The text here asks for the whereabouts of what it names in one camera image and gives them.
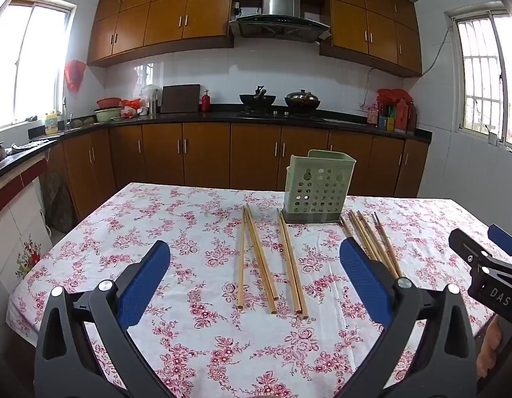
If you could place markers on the hanging red plastic bag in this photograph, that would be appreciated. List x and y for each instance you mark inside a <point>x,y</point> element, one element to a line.
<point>75,75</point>

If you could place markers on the row of condiment bottles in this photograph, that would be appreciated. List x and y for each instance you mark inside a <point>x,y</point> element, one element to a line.
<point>394,112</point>

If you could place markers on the yellow dish soap bottle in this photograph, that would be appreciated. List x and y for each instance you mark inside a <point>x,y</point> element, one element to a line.
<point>51,123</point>

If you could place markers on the wok with lid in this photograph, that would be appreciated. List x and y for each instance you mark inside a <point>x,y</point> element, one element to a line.
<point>302,99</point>

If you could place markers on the wooden lower kitchen cabinets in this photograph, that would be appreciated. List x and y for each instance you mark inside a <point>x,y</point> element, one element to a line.
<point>206,153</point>

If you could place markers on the grey rag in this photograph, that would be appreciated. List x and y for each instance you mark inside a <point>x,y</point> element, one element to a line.
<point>26,145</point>

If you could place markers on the sliding window beside sink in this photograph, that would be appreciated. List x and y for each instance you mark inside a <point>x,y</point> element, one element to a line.
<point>32,58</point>

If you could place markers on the green plastic basin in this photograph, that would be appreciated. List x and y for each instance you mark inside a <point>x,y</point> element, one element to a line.
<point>108,115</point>

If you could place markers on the steel range hood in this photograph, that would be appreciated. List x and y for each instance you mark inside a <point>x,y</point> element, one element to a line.
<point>280,16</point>

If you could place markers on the dark sack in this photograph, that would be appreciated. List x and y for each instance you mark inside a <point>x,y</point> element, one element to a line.
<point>57,199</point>

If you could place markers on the sink faucet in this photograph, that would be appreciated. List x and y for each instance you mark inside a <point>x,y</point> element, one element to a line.
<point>65,110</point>

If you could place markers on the red plastic basin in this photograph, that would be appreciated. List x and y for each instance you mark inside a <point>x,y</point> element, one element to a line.
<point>108,102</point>

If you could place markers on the wall outlet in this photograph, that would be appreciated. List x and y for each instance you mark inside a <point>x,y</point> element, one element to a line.
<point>363,107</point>

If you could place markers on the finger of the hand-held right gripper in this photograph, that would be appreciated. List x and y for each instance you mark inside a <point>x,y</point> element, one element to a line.
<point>504,238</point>
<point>463,242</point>

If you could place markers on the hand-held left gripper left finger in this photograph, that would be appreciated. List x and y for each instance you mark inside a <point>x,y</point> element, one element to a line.
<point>144,282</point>

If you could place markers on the black kitchen countertop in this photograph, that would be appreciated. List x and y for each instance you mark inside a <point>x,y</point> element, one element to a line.
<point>189,116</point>

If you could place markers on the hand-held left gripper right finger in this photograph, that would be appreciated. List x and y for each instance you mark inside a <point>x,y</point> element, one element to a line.
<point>363,277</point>

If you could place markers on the dark cutting board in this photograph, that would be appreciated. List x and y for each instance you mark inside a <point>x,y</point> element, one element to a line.
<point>180,98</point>

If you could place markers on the green perforated utensil holder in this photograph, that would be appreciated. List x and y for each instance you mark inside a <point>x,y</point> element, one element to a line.
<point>318,190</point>

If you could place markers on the person's right hand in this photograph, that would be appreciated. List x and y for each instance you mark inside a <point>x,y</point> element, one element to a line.
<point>490,340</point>

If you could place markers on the gas stove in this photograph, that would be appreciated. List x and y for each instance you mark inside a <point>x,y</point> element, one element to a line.
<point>280,113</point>

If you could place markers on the red bottle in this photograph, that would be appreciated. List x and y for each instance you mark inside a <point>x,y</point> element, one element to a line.
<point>205,101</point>

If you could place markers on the wooden upper wall cabinets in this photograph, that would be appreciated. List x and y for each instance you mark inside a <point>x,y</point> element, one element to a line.
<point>189,12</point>

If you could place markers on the barred window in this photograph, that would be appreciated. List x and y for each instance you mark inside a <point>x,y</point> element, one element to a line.
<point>483,70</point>

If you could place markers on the red and white plastic bag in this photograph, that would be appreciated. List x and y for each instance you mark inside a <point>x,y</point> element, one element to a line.
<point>131,107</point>

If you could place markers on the black wok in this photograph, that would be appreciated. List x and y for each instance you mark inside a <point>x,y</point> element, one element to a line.
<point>258,98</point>

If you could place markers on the steel cup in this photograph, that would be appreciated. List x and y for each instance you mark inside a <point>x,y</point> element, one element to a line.
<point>153,106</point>

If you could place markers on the red floral tablecloth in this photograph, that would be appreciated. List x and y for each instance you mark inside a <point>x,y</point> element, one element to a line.
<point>177,236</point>

